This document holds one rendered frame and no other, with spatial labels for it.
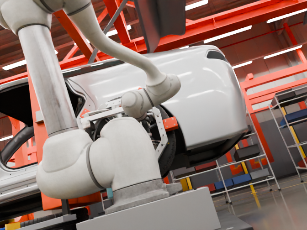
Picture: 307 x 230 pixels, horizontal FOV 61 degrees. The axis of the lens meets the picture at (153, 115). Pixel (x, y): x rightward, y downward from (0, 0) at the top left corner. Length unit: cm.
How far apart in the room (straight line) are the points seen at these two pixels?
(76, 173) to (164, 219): 32
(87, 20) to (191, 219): 74
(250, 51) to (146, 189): 1254
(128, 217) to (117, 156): 19
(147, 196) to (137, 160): 10
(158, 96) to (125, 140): 44
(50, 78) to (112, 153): 33
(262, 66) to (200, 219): 1235
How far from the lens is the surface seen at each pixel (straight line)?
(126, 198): 75
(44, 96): 90
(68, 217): 159
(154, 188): 76
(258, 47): 1332
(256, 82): 879
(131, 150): 75
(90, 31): 102
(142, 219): 65
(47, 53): 95
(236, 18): 530
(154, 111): 174
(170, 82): 117
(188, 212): 63
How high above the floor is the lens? 39
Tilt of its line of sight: 18 degrees up
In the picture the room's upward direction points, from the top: 16 degrees counter-clockwise
